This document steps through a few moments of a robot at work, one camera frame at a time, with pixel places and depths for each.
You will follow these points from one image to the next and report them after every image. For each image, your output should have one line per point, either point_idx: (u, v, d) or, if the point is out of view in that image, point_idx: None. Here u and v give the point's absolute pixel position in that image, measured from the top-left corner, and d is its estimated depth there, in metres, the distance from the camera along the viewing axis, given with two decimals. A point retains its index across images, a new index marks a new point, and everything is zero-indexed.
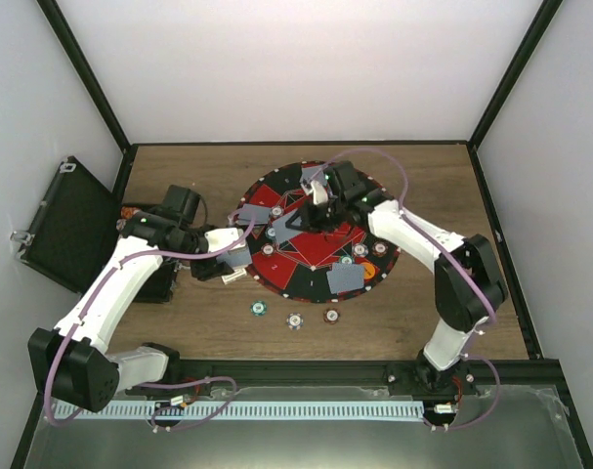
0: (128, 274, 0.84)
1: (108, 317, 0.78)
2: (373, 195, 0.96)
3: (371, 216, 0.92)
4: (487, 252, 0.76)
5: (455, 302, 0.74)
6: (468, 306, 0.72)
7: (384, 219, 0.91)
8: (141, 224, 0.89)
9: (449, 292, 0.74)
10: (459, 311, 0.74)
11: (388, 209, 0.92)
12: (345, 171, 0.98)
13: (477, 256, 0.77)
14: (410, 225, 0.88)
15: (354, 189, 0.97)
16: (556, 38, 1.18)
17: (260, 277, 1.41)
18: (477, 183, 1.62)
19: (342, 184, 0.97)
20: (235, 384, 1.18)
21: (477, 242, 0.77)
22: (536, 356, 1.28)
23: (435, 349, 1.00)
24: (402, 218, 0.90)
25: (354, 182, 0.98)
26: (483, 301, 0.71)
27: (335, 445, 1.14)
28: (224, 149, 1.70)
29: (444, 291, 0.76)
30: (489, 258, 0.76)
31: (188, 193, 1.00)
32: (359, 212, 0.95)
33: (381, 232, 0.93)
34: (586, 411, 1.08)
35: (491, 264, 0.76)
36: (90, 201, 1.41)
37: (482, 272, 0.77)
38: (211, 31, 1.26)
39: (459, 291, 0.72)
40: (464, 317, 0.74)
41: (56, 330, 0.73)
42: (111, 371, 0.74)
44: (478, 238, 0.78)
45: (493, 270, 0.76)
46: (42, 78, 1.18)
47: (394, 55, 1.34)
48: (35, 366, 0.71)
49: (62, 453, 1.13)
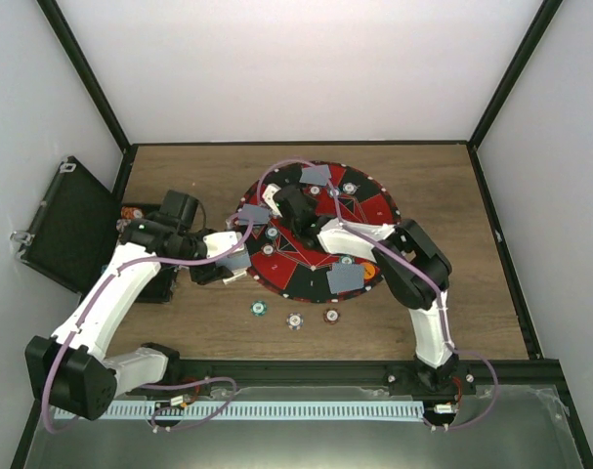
0: (125, 280, 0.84)
1: (105, 324, 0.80)
2: (319, 220, 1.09)
3: (320, 234, 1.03)
4: (417, 233, 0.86)
5: (402, 285, 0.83)
6: (414, 285, 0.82)
7: (329, 233, 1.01)
8: (139, 231, 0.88)
9: (395, 278, 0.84)
10: (408, 292, 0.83)
11: (330, 224, 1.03)
12: (296, 199, 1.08)
13: (410, 238, 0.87)
14: (350, 230, 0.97)
15: (305, 216, 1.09)
16: (557, 37, 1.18)
17: (260, 277, 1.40)
18: (478, 183, 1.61)
19: (294, 212, 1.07)
20: (235, 384, 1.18)
21: (405, 227, 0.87)
22: (536, 356, 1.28)
23: (420, 344, 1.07)
24: (342, 228, 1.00)
25: (304, 209, 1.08)
26: (423, 277, 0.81)
27: (335, 446, 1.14)
28: (224, 149, 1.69)
29: (392, 278, 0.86)
30: (420, 236, 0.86)
31: (185, 197, 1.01)
32: (311, 236, 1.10)
33: (330, 243, 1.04)
34: (587, 412, 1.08)
35: (424, 240, 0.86)
36: (90, 202, 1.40)
37: (421, 252, 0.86)
38: (210, 31, 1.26)
39: (402, 274, 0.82)
40: (414, 297, 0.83)
41: (54, 337, 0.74)
42: (110, 379, 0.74)
44: (407, 222, 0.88)
45: (427, 245, 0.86)
46: (42, 79, 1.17)
47: (394, 56, 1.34)
48: (32, 374, 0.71)
49: (63, 453, 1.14)
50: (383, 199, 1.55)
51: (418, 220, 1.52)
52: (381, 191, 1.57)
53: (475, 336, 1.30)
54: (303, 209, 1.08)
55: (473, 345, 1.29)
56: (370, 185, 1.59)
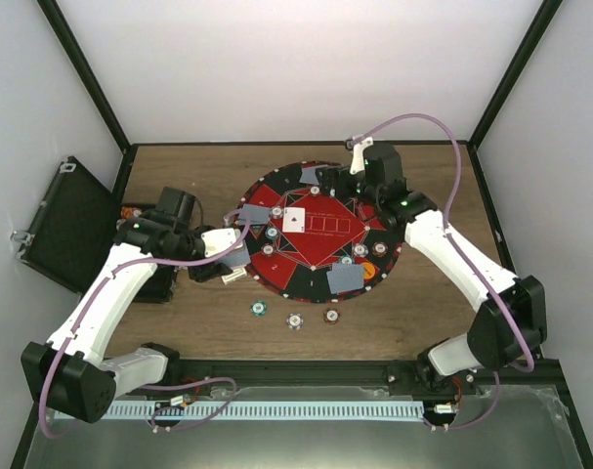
0: (121, 282, 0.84)
1: (102, 328, 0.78)
2: (412, 196, 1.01)
3: (411, 226, 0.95)
4: (537, 297, 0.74)
5: (495, 343, 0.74)
6: (507, 348, 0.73)
7: (430, 234, 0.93)
8: (134, 229, 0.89)
9: (490, 330, 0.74)
10: (496, 350, 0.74)
11: (434, 221, 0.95)
12: (391, 164, 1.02)
13: (525, 299, 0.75)
14: (452, 244, 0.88)
15: (396, 186, 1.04)
16: (557, 37, 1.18)
17: (260, 277, 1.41)
18: (477, 183, 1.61)
19: (384, 177, 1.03)
20: (234, 384, 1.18)
21: (528, 284, 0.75)
22: (536, 356, 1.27)
23: (441, 355, 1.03)
24: (444, 234, 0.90)
25: (396, 179, 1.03)
26: (523, 347, 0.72)
27: (336, 445, 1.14)
28: (223, 149, 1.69)
29: (485, 329, 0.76)
30: (537, 303, 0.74)
31: (181, 195, 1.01)
32: (395, 214, 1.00)
33: (423, 245, 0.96)
34: (588, 412, 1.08)
35: (539, 307, 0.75)
36: (90, 202, 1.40)
37: (526, 315, 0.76)
38: (209, 30, 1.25)
39: (504, 332, 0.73)
40: (499, 356, 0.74)
41: (49, 344, 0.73)
42: (108, 383, 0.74)
44: (529, 280, 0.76)
45: (538, 315, 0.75)
46: (41, 77, 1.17)
47: (394, 55, 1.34)
48: (30, 380, 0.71)
49: (62, 453, 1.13)
50: None
51: None
52: None
53: None
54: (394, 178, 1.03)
55: None
56: None
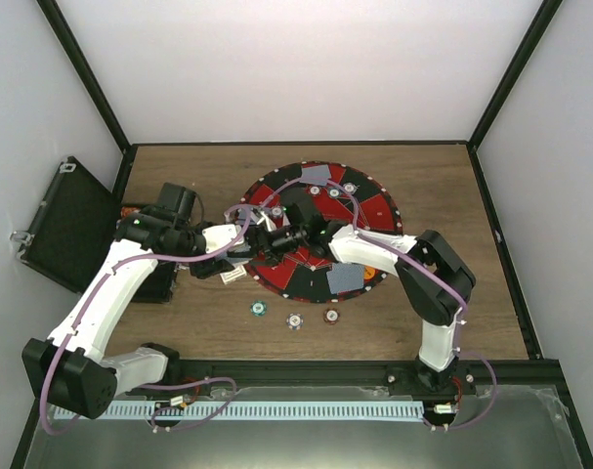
0: (121, 279, 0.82)
1: (103, 325, 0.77)
2: (330, 224, 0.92)
3: (332, 243, 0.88)
4: (442, 245, 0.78)
5: (427, 300, 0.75)
6: (441, 302, 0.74)
7: (343, 242, 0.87)
8: (135, 225, 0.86)
9: (417, 292, 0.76)
10: (432, 307, 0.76)
11: (343, 232, 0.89)
12: (305, 202, 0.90)
13: (434, 251, 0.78)
14: (366, 239, 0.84)
15: (315, 221, 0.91)
16: (556, 37, 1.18)
17: (260, 277, 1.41)
18: (477, 184, 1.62)
19: (302, 217, 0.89)
20: (234, 384, 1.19)
21: (430, 238, 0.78)
22: (536, 356, 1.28)
23: (426, 350, 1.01)
24: (358, 236, 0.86)
25: (314, 212, 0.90)
26: (452, 293, 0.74)
27: (335, 445, 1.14)
28: (224, 149, 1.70)
29: (413, 292, 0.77)
30: (444, 249, 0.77)
31: (180, 191, 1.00)
32: (321, 243, 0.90)
33: (345, 256, 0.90)
34: (587, 412, 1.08)
35: (448, 253, 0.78)
36: (90, 201, 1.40)
37: (444, 265, 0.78)
38: (210, 31, 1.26)
39: (428, 288, 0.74)
40: (439, 312, 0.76)
41: (50, 340, 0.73)
42: (109, 378, 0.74)
44: (430, 234, 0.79)
45: (452, 259, 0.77)
46: (42, 79, 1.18)
47: (395, 56, 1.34)
48: (31, 375, 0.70)
49: (61, 454, 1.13)
50: (383, 199, 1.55)
51: (418, 220, 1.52)
52: (381, 191, 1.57)
53: (473, 336, 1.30)
54: (312, 214, 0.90)
55: (473, 346, 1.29)
56: (370, 185, 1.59)
